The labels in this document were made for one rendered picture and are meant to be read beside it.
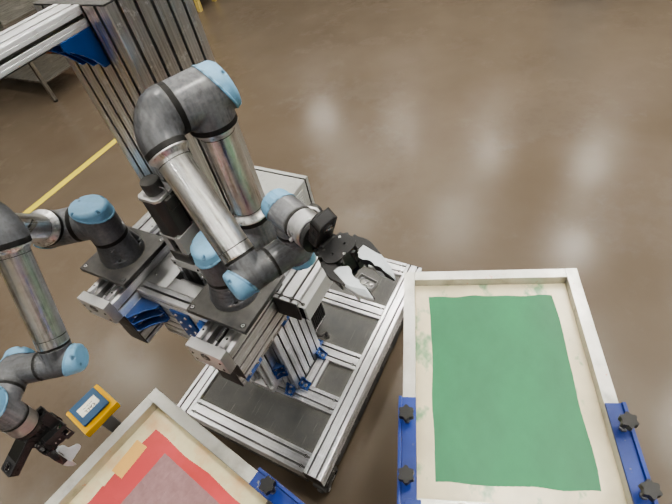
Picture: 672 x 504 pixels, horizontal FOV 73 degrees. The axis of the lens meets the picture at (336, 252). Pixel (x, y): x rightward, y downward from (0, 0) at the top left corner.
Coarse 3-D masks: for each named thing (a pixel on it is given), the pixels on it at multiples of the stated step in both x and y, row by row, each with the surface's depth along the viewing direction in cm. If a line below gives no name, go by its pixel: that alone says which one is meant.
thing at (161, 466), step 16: (160, 448) 141; (176, 448) 141; (144, 464) 139; (160, 464) 138; (176, 464) 137; (192, 464) 136; (112, 480) 137; (128, 480) 136; (144, 480) 136; (160, 480) 135; (176, 480) 134; (192, 480) 133; (208, 480) 133; (128, 496) 133; (144, 496) 133; (160, 496) 132; (176, 496) 131; (192, 496) 130; (208, 496) 130; (224, 496) 129
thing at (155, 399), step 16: (144, 400) 150; (160, 400) 149; (128, 416) 147; (144, 416) 148; (176, 416) 144; (128, 432) 144; (192, 432) 140; (208, 432) 139; (112, 448) 141; (208, 448) 135; (224, 448) 134; (96, 464) 138; (240, 464) 131; (80, 480) 135; (64, 496) 133
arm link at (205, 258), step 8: (200, 232) 125; (192, 240) 125; (200, 240) 123; (192, 248) 122; (200, 248) 121; (208, 248) 120; (192, 256) 122; (200, 256) 120; (208, 256) 119; (216, 256) 120; (200, 264) 122; (208, 264) 121; (216, 264) 121; (208, 272) 124; (216, 272) 124; (224, 272) 124; (208, 280) 127; (216, 280) 126
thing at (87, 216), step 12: (72, 204) 143; (84, 204) 143; (96, 204) 143; (108, 204) 145; (72, 216) 140; (84, 216) 140; (96, 216) 141; (108, 216) 144; (72, 228) 143; (84, 228) 143; (96, 228) 143; (108, 228) 145; (120, 228) 149; (84, 240) 147; (96, 240) 147; (108, 240) 148
